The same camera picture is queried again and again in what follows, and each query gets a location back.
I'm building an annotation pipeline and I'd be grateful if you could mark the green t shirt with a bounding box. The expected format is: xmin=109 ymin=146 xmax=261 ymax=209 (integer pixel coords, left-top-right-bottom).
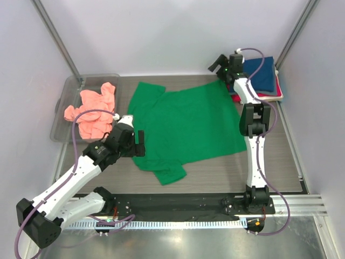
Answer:
xmin=128 ymin=80 xmax=246 ymax=185

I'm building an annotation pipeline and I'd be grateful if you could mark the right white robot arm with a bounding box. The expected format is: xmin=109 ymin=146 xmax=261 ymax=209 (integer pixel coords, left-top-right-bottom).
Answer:
xmin=208 ymin=53 xmax=271 ymax=214

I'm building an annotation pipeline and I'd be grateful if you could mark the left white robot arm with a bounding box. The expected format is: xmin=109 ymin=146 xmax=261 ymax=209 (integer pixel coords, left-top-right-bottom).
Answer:
xmin=16 ymin=115 xmax=145 ymax=249

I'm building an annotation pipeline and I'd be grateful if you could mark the folded red t shirt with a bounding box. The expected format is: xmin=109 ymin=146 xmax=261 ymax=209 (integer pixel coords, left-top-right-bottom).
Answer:
xmin=226 ymin=78 xmax=281 ymax=103

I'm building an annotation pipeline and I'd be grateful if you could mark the salmon pink t shirt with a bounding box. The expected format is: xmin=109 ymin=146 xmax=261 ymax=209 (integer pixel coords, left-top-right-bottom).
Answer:
xmin=64 ymin=82 xmax=116 ymax=140

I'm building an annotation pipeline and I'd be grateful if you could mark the folded blue t shirt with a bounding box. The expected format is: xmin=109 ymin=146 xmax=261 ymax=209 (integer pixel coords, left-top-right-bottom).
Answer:
xmin=243 ymin=57 xmax=275 ymax=93

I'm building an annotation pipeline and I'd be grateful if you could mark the folded cream t shirt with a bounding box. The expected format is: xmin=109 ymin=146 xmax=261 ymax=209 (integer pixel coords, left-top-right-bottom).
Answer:
xmin=261 ymin=69 xmax=284 ymax=101

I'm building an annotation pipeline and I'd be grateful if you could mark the clear plastic bin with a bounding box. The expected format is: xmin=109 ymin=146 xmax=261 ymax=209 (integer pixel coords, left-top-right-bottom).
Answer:
xmin=50 ymin=73 xmax=121 ymax=144

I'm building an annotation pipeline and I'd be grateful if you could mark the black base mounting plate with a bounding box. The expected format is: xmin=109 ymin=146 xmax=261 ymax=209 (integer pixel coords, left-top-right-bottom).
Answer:
xmin=113 ymin=193 xmax=275 ymax=220

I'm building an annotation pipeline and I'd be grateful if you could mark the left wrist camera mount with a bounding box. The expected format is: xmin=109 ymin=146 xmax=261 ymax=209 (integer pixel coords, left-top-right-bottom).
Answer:
xmin=113 ymin=113 xmax=134 ymax=130

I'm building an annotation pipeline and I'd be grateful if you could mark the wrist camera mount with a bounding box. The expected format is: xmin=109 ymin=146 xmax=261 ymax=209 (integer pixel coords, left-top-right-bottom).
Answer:
xmin=113 ymin=113 xmax=134 ymax=130
xmin=234 ymin=49 xmax=244 ymax=62

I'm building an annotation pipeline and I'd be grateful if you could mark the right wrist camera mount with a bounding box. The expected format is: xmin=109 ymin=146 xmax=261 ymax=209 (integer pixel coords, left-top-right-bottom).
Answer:
xmin=234 ymin=49 xmax=244 ymax=62

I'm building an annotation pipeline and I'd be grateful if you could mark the slotted cable duct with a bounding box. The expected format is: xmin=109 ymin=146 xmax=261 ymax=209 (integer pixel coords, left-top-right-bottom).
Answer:
xmin=66 ymin=219 xmax=247 ymax=231

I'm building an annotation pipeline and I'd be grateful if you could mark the right corner aluminium post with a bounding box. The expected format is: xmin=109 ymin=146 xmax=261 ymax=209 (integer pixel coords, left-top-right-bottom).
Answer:
xmin=275 ymin=0 xmax=320 ymax=70

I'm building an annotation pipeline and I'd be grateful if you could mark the corner aluminium post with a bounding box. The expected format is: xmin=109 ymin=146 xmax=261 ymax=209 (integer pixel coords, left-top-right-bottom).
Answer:
xmin=31 ymin=0 xmax=82 ymax=82
xmin=275 ymin=0 xmax=320 ymax=70

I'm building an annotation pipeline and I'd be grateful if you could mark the left corner aluminium post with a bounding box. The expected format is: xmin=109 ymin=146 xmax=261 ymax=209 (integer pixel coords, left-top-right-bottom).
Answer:
xmin=31 ymin=0 xmax=82 ymax=82

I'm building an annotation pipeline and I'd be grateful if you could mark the aluminium extrusion rail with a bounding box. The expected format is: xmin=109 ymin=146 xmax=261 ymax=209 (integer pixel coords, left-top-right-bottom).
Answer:
xmin=269 ymin=196 xmax=329 ymax=220

